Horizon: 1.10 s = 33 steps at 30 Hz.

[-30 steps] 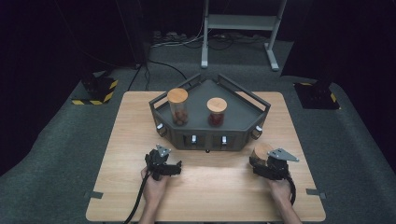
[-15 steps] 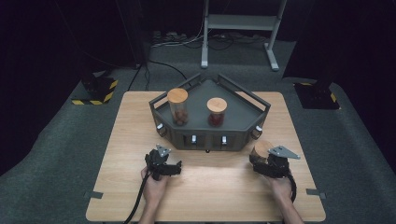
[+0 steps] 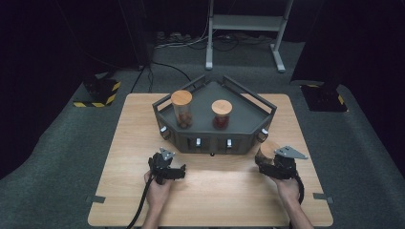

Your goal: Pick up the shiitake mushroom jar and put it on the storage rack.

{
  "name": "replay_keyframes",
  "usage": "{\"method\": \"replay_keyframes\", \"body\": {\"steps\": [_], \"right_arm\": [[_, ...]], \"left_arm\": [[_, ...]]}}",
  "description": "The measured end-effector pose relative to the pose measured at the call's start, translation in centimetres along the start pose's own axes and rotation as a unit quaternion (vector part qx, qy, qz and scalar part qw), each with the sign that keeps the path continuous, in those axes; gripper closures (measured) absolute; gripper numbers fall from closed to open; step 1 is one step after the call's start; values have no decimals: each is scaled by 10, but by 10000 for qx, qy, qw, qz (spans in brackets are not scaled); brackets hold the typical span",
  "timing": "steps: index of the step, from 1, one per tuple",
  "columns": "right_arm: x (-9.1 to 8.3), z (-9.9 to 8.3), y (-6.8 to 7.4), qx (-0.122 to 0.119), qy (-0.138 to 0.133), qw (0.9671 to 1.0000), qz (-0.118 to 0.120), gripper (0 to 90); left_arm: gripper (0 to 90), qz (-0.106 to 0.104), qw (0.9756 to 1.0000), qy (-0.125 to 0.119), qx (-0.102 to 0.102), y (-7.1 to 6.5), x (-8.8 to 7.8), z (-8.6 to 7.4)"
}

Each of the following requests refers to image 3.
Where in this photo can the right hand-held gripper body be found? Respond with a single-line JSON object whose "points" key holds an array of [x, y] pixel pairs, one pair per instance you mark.
{"points": [[285, 167]]}

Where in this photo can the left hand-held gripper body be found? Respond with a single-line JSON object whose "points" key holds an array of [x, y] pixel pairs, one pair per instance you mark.
{"points": [[159, 165]]}

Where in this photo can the medium glass jar wooden lid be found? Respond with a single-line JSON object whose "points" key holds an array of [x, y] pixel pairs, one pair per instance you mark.
{"points": [[270, 149]]}

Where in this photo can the dark grey corner shelf rack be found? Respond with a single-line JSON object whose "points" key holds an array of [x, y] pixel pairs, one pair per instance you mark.
{"points": [[245, 114]]}

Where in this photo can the short glass jar wooden lid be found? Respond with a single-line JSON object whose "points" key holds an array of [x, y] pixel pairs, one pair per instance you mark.
{"points": [[222, 111]]}

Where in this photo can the tall glass jar wooden lid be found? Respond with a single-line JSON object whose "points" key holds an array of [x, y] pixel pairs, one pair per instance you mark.
{"points": [[182, 105]]}

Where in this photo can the person's right hand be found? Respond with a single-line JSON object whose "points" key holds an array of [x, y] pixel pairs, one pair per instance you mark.
{"points": [[288, 189]]}

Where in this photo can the person's left hand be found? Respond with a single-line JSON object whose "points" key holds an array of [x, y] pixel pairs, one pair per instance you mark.
{"points": [[159, 194]]}

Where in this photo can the grey tape strip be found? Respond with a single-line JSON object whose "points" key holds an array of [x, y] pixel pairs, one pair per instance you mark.
{"points": [[95, 199], [323, 197]]}

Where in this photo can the black base yellow striped edge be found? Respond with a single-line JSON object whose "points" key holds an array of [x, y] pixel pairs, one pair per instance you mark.
{"points": [[323, 98], [102, 92]]}

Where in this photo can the black power strip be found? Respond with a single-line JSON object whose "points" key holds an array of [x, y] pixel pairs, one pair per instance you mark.
{"points": [[173, 36]]}

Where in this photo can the white metal stand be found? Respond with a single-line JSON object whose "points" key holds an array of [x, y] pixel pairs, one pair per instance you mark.
{"points": [[246, 23]]}

